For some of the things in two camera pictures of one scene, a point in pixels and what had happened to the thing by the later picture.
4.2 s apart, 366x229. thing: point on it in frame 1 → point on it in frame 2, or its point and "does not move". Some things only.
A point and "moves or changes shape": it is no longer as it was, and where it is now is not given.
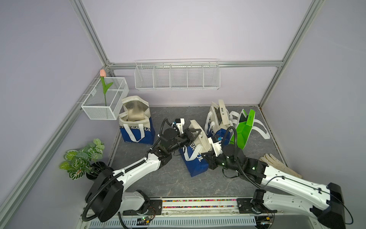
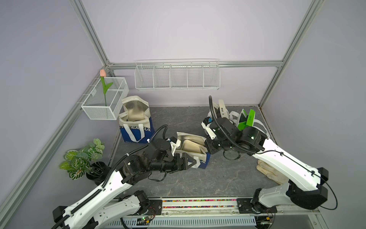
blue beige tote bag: [135, 121] does not move
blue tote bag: [218, 121] does not move
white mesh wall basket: [105, 101] does not move
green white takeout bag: [244, 128] does not move
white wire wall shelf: [177, 74] does not move
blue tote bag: [191, 153] moves or changes shape
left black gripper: [195, 130] → [180, 164]
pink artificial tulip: [103, 74] does not move
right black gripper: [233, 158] → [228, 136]
